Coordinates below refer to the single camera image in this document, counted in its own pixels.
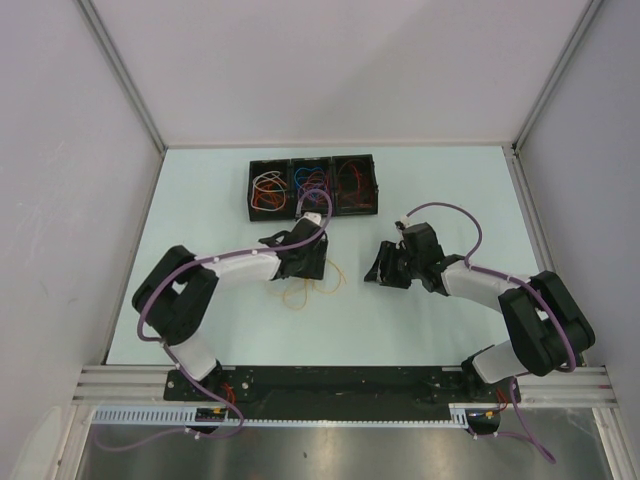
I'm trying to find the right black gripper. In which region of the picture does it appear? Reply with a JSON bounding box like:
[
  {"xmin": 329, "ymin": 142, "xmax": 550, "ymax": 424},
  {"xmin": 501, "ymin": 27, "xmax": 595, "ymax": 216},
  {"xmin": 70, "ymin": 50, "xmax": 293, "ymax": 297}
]
[{"xmin": 363, "ymin": 240, "xmax": 423, "ymax": 289}]

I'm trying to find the blue wire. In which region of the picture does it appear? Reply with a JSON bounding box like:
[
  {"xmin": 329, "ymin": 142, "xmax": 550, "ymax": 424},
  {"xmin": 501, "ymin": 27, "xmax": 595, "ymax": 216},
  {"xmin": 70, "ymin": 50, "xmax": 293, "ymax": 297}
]
[{"xmin": 293, "ymin": 167, "xmax": 331, "ymax": 201}]

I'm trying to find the dark orange wire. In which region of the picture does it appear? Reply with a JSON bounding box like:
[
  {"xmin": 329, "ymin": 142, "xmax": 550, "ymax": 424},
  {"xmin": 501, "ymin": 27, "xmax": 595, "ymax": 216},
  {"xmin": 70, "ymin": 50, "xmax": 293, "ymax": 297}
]
[{"xmin": 253, "ymin": 178, "xmax": 291, "ymax": 211}]

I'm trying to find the pink maroon wire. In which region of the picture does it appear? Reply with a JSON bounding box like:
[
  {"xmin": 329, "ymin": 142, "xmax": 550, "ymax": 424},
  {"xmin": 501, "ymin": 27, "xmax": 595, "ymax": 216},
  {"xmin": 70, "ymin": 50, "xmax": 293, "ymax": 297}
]
[{"xmin": 298, "ymin": 172, "xmax": 332, "ymax": 207}]

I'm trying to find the red wire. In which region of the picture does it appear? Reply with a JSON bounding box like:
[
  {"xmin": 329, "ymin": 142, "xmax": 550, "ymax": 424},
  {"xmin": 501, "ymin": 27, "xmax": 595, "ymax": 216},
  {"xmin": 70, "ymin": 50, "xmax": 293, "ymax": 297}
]
[{"xmin": 338, "ymin": 159, "xmax": 379, "ymax": 209}]

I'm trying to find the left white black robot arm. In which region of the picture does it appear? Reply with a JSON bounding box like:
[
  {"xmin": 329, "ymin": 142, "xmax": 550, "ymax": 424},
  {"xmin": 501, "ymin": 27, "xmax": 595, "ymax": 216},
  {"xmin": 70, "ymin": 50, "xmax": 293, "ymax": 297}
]
[{"xmin": 132, "ymin": 213, "xmax": 328, "ymax": 400}]

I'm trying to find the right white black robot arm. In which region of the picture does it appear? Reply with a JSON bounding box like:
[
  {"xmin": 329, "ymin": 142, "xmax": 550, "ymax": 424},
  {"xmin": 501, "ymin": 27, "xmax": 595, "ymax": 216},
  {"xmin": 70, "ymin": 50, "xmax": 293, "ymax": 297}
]
[{"xmin": 364, "ymin": 221, "xmax": 596, "ymax": 401}]

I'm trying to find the black left storage bin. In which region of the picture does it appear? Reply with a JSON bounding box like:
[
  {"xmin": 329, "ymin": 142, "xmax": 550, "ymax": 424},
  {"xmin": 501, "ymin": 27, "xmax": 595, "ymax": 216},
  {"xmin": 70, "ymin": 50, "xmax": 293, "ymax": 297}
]
[{"xmin": 246, "ymin": 159, "xmax": 294, "ymax": 222}]

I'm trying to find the black storage bin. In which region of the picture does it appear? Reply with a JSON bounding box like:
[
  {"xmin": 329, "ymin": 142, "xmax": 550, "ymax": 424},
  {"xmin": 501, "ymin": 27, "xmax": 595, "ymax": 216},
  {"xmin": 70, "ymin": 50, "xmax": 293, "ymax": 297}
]
[
  {"xmin": 291, "ymin": 157, "xmax": 334, "ymax": 219},
  {"xmin": 246, "ymin": 159, "xmax": 294, "ymax": 222},
  {"xmin": 332, "ymin": 154, "xmax": 379, "ymax": 217}
]

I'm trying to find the black right storage bin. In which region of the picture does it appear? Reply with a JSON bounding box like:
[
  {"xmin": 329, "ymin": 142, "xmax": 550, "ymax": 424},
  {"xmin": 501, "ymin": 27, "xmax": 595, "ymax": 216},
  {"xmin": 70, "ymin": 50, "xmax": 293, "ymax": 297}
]
[{"xmin": 332, "ymin": 154, "xmax": 379, "ymax": 217}]

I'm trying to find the black middle storage bin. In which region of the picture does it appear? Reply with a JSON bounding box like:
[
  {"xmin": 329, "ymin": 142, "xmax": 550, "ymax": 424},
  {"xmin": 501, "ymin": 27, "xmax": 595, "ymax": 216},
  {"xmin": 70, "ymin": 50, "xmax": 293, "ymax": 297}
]
[{"xmin": 291, "ymin": 157, "xmax": 334, "ymax": 219}]

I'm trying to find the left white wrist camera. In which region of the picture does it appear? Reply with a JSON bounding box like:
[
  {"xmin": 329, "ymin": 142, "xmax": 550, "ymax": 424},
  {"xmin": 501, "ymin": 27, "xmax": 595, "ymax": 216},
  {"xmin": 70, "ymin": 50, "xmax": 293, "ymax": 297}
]
[{"xmin": 298, "ymin": 212, "xmax": 322, "ymax": 226}]

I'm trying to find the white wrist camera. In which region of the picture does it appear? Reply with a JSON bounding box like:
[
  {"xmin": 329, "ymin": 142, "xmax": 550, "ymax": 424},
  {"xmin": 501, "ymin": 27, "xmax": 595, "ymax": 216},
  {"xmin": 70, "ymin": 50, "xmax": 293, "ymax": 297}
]
[
  {"xmin": 298, "ymin": 212, "xmax": 322, "ymax": 226},
  {"xmin": 394, "ymin": 215, "xmax": 411, "ymax": 233}
]

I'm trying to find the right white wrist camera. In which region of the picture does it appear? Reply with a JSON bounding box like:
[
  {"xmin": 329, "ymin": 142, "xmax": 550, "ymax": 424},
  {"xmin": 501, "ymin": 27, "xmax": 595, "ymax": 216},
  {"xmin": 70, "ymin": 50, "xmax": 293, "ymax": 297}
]
[{"xmin": 394, "ymin": 215, "xmax": 411, "ymax": 233}]

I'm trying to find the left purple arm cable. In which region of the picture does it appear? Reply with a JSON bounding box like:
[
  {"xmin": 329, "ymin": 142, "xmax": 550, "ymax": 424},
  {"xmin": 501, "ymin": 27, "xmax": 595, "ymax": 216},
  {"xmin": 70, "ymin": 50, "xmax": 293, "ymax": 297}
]
[{"xmin": 136, "ymin": 188, "xmax": 336, "ymax": 381}]

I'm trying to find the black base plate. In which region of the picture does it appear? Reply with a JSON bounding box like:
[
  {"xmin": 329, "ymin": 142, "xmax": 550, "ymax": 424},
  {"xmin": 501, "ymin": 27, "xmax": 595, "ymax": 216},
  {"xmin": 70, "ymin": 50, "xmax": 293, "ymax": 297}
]
[{"xmin": 164, "ymin": 364, "xmax": 521, "ymax": 421}]

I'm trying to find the grey slotted cable duct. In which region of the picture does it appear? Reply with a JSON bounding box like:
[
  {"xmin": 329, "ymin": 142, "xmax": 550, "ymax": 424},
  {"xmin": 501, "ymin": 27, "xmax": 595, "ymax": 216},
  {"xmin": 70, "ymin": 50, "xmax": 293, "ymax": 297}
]
[{"xmin": 91, "ymin": 406, "xmax": 501, "ymax": 435}]

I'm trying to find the aluminium frame rail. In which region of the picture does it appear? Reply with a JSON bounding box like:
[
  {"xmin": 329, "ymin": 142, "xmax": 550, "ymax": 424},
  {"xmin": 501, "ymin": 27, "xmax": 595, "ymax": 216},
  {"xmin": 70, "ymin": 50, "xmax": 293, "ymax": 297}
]
[{"xmin": 73, "ymin": 365, "xmax": 618, "ymax": 408}]

